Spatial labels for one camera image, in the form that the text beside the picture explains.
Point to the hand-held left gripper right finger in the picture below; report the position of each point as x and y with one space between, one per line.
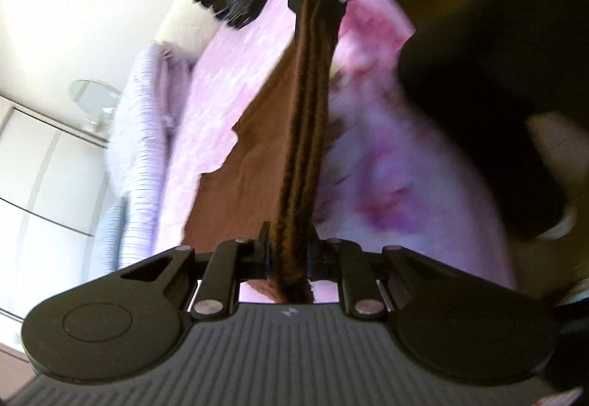
322 261

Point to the striped white duvet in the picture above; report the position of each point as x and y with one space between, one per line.
138 148

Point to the white wardrobe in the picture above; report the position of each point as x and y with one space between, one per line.
46 185

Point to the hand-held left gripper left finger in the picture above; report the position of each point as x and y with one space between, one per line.
257 258

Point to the brown knit sweater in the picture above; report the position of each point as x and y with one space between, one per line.
303 134

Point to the dark cloth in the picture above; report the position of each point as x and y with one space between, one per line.
483 65

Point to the pink floral blanket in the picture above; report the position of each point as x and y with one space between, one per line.
391 185

